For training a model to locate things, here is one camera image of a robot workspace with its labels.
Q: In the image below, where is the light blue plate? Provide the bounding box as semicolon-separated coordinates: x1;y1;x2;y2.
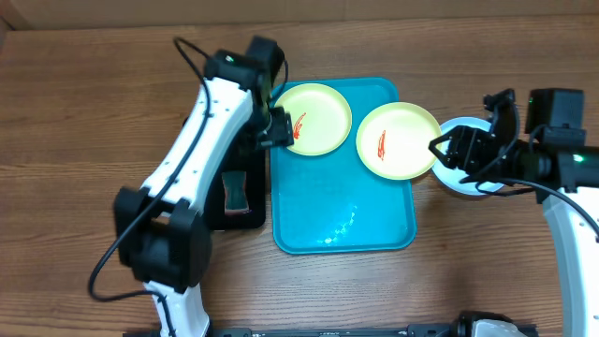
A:
432;117;504;197

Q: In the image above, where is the yellow-green plate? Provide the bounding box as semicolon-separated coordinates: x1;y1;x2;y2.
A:
356;102;441;180
275;83;352;156

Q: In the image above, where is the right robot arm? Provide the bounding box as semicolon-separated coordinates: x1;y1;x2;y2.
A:
429;125;598;336

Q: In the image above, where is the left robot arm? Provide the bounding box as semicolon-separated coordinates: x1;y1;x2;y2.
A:
110;44;293;336

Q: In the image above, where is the black rectangular tray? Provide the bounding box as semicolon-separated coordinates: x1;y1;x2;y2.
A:
203;143;266;230

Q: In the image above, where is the teal plastic serving tray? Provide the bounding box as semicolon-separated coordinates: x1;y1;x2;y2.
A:
267;77;418;256

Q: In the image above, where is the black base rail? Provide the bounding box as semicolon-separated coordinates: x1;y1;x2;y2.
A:
122;311;539;337

